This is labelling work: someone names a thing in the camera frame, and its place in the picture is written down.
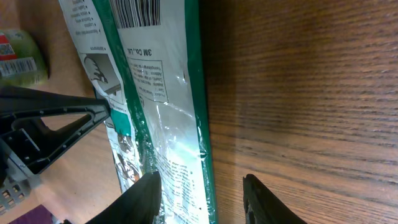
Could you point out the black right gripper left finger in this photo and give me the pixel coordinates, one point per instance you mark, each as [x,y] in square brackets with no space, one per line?
[138,204]

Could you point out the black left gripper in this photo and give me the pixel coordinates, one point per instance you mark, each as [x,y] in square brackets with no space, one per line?
[38,127]

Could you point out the green white sponge package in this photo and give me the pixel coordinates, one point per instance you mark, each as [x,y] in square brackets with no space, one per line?
[144,58]

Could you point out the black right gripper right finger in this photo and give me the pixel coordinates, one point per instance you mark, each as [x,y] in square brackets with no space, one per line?
[261,206]

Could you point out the green lid jar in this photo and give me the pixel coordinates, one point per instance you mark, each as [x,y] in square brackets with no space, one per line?
[22,63]

